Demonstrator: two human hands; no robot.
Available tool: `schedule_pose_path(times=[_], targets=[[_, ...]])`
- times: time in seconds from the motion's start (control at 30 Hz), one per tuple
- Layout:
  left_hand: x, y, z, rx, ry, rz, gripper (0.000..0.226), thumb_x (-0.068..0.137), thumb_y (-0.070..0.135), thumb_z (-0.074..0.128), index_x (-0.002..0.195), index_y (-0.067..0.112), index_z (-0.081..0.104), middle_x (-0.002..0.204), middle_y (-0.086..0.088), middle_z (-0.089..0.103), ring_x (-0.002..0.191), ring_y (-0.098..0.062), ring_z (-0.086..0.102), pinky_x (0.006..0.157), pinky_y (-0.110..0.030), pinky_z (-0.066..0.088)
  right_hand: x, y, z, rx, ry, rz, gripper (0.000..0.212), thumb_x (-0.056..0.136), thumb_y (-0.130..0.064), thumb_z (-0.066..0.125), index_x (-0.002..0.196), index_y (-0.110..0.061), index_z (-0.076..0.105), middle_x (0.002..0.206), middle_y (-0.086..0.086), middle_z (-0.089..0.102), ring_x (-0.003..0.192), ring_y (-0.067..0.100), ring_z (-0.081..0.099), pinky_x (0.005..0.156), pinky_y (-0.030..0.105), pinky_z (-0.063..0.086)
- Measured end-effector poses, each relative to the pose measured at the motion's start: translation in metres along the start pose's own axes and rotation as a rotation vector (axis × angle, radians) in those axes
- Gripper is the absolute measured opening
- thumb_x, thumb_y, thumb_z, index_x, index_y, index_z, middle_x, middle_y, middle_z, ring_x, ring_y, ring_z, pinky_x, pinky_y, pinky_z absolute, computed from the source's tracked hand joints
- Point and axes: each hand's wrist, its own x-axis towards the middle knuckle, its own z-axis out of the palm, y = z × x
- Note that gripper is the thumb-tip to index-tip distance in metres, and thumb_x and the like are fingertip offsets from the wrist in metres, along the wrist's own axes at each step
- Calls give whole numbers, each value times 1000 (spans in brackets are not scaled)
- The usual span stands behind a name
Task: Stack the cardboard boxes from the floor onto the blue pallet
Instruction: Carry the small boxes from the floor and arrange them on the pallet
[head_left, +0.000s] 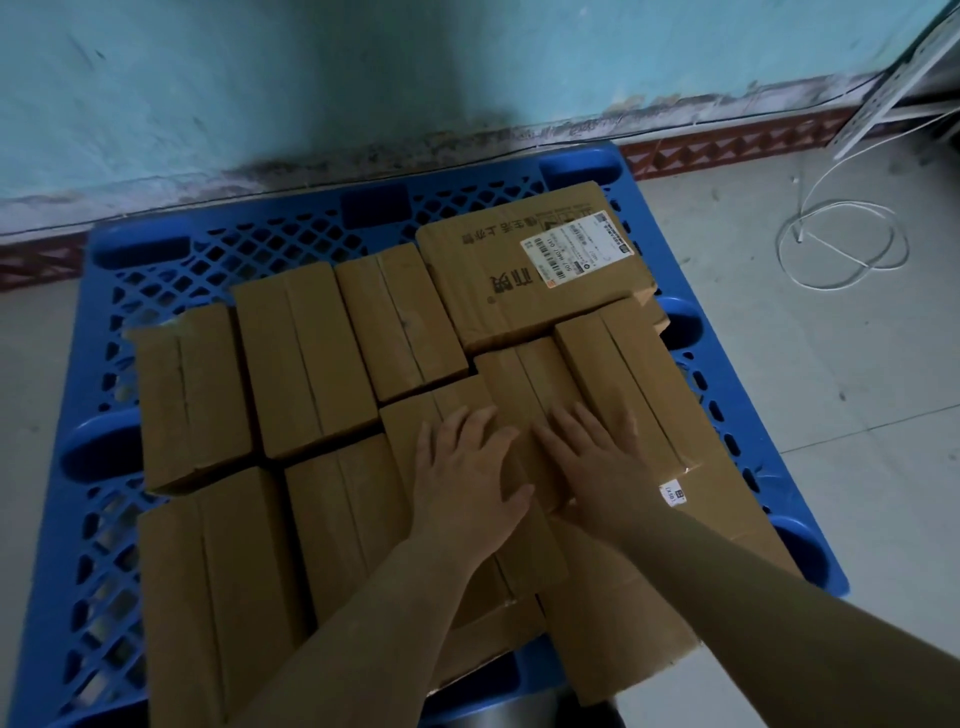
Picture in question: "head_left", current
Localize person's right hand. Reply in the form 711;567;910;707
531;401;666;543

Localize person's left hand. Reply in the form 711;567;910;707
408;405;537;571

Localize narrow taped cardboard box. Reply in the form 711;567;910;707
378;375;571;601
474;337;579;515

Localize person's right forearm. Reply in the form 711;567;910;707
598;510;960;728

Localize person's left forearm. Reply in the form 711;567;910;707
231;528;485;728

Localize pile of small cardboard boxes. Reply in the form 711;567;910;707
123;240;710;728

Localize large flat cardboard box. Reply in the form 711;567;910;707
536;450;800;708

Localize large cardboard box shipping label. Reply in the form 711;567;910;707
414;180;671;355

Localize blue plastic pallet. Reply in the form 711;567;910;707
7;138;852;728

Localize white cable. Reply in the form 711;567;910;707
774;112;960;294

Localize white metal shelf rail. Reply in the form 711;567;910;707
832;6;960;162

